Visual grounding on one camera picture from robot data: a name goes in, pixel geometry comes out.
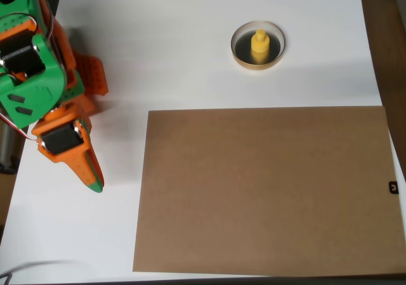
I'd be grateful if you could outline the grey metal post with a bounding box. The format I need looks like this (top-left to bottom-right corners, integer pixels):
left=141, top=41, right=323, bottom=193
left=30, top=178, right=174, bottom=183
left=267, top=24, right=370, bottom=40
left=0, top=119, right=25, bottom=175

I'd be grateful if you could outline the small yellow plastic piece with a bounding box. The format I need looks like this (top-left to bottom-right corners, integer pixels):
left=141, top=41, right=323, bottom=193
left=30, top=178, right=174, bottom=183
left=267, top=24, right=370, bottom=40
left=251, top=28, right=270, bottom=62

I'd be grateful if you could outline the round dish with gold rim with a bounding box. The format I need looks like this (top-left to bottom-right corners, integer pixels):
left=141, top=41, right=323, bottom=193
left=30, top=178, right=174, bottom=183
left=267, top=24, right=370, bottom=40
left=230, top=20, right=286, bottom=71

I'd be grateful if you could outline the white red servo cable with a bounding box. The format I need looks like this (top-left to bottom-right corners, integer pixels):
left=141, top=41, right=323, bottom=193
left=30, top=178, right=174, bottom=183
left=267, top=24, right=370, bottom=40
left=0, top=112, right=36, bottom=142

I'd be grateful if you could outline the grey cable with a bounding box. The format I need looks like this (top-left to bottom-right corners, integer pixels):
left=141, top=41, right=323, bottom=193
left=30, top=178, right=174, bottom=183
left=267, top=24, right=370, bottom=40
left=0, top=259, right=80, bottom=285

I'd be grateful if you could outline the brown cardboard sheet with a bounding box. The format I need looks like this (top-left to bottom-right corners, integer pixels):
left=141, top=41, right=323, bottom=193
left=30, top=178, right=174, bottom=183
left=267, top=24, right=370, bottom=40
left=132, top=105, right=406, bottom=278

